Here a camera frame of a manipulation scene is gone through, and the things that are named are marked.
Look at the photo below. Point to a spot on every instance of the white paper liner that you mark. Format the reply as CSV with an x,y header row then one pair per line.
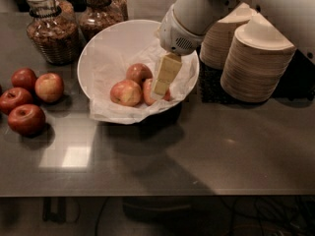
x,y
108,66

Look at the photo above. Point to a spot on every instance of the red apple middle left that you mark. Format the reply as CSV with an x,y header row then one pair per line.
x,y
14,97

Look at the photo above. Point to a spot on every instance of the black rubber mat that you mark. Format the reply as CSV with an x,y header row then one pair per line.
x,y
297,82

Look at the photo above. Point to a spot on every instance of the white bowl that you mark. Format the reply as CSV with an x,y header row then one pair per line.
x,y
114,46

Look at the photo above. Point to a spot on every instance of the front stack paper bowls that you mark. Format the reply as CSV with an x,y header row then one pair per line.
x,y
257,59

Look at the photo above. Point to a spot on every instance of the white sign card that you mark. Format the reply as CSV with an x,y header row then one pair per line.
x,y
147,0

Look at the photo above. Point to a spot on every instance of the yellow-red apple on table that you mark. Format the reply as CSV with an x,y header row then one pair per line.
x,y
49,87

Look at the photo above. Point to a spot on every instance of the stack paper bowls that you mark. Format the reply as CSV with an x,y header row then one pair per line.
x,y
217,41
257,59

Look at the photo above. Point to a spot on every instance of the right glass granola jar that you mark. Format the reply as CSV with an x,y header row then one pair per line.
x,y
99,15

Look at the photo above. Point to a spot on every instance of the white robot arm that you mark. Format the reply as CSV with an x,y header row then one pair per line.
x,y
294,19

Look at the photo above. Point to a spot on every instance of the red apple front left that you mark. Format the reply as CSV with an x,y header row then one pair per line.
x,y
27,120

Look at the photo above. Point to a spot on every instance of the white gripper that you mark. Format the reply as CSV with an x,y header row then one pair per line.
x,y
175,33

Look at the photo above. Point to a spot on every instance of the glass granola jar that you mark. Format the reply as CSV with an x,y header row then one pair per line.
x,y
53,33
99,15

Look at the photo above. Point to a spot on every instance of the red apple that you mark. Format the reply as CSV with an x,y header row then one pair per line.
x,y
27,120
24,78
14,97

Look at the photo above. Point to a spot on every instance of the back stack paper bowls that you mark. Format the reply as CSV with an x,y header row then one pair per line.
x,y
217,41

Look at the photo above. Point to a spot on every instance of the left glass granola jar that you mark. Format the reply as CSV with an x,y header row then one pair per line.
x,y
53,33

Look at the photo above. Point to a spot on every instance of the red apple back left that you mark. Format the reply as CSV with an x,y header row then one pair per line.
x,y
24,78

